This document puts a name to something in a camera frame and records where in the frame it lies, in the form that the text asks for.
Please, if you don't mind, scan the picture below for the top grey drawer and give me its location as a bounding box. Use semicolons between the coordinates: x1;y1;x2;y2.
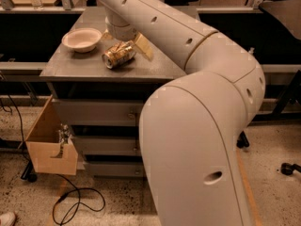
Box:
53;99;143;126

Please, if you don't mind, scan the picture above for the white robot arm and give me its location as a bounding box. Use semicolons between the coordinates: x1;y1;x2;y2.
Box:
100;0;265;226

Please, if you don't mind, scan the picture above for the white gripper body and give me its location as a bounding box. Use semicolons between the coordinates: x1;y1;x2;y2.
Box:
104;8;137;41

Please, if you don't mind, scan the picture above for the middle grey drawer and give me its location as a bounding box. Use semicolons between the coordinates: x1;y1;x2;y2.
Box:
71;137;141;156

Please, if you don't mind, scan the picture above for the grey drawer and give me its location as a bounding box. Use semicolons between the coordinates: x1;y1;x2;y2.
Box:
84;162;144;177
53;99;143;126
71;137;141;156

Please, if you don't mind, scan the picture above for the white shoe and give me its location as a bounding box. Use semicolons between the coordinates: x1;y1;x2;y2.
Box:
0;212;16;226

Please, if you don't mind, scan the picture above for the black chair caster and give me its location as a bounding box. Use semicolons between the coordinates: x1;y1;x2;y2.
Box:
280;163;301;176

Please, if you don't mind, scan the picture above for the white paper bowl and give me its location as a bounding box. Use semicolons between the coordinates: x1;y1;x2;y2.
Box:
61;28;102;53

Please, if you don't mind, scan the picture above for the grey drawer cabinet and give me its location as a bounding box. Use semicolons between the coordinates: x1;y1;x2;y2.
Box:
40;6;201;178

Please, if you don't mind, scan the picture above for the clear sanitizer bottle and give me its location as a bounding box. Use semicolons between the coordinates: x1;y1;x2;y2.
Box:
248;47;255;55

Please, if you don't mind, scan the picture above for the bottom grey drawer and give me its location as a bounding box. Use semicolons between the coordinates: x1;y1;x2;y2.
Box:
84;162;144;177

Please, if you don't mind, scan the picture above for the wooden box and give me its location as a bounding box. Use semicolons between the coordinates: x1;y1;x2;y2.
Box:
25;97;78;175

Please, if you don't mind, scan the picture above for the orange soda can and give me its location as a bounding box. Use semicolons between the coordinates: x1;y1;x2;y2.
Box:
102;41;136;70

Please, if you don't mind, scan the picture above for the black floor cable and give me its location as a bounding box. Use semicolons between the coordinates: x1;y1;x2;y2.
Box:
52;174;106;226

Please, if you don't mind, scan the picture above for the metal clamp in box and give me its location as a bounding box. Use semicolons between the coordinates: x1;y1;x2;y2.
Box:
58;124;71;158

